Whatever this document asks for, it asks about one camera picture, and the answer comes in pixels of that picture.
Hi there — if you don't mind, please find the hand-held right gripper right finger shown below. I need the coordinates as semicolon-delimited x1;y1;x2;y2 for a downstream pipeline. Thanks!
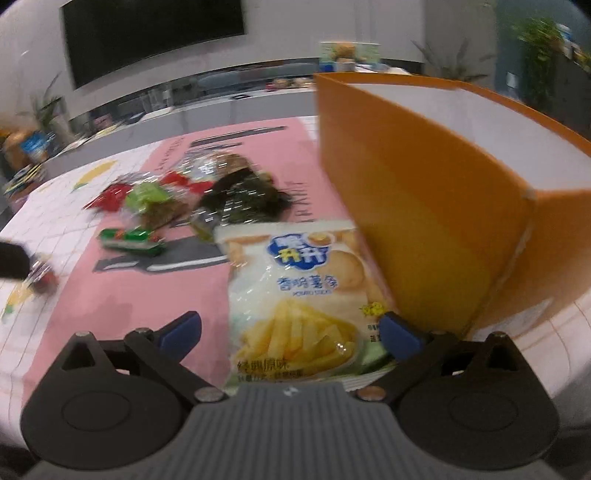
358;311;529;404

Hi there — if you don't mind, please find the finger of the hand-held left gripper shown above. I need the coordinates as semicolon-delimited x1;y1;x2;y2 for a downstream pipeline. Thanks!
0;242;31;281

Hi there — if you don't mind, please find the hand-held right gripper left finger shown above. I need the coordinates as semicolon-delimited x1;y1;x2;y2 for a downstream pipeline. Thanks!
58;311;225;404

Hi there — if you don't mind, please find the clear red snack packet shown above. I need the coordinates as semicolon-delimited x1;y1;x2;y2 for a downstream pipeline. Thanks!
18;258;61;296

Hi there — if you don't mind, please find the white potato stick snack bag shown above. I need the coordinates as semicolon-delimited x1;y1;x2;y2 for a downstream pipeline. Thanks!
213;220;402;394

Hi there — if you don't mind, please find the green clear snack packet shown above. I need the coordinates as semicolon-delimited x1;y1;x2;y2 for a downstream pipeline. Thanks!
121;182;185;232

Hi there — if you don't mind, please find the orange-rimmed clear bin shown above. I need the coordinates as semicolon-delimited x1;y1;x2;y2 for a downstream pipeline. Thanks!
314;71;591;340

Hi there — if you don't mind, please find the pink printed mat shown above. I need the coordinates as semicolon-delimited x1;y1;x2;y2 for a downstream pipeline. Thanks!
21;115;402;407

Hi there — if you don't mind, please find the white lemon print tablecloth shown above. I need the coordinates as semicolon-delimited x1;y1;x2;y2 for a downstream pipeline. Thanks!
0;152;591;439

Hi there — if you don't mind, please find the small green red snack packet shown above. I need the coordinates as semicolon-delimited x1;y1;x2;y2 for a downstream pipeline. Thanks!
98;226;168;257

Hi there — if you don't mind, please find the blue snack bag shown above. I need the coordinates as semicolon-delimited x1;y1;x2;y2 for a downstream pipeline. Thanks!
4;129;49;167

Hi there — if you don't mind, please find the dark green seaweed snack packet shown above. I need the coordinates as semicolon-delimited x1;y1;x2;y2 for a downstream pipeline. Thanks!
194;168;294;241

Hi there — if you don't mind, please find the thin potted plant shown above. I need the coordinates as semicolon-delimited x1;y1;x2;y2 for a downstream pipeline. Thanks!
18;74;72;139

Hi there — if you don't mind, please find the clear brown snack packet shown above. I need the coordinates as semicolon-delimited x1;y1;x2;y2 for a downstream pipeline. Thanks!
180;150;259;185

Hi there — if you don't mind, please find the low grey ledge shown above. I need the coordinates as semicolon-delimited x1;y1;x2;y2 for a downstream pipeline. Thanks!
0;62;416;185

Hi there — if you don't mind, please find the pile of colourful packets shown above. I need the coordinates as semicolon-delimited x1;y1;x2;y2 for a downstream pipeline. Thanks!
268;76;319;92

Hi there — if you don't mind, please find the palm potted plant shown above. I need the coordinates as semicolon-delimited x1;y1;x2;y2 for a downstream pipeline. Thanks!
411;39;495;81

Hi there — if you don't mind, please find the dark grey cabinet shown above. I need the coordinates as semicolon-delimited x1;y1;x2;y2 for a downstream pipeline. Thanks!
522;41;591;134

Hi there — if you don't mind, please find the leafy climbing plant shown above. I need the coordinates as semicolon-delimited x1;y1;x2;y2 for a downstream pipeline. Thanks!
508;16;564;107

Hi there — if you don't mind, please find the black wall television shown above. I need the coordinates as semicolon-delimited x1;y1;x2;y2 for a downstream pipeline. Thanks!
61;0;246;90

